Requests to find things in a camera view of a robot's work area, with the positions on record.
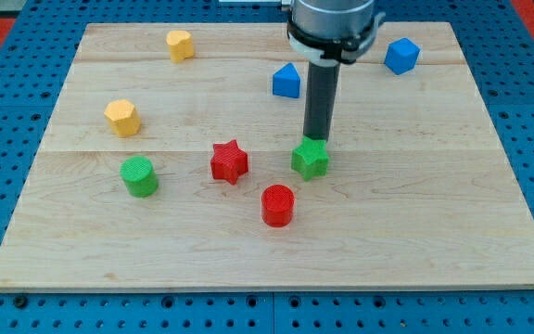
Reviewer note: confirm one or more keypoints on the green star block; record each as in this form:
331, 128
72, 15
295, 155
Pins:
310, 158

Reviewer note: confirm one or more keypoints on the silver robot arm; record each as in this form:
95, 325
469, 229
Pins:
332, 32

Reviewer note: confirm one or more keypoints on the red star block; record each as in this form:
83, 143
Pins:
228, 162

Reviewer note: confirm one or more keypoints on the red cylinder block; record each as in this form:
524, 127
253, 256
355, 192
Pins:
277, 205

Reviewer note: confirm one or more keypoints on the blue triangle block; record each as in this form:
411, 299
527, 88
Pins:
286, 82

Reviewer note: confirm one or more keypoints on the light wooden board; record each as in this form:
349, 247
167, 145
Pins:
419, 194

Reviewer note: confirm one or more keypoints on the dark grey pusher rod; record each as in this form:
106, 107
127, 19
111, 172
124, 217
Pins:
320, 101

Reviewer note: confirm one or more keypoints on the green cylinder block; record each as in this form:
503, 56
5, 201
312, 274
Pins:
138, 175

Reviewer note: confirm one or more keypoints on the yellow heart block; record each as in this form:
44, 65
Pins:
180, 44

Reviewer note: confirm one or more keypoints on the yellow hexagon block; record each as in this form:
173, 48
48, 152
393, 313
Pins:
122, 118

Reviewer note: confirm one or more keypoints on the blue cube block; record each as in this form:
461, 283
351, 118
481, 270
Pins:
401, 55

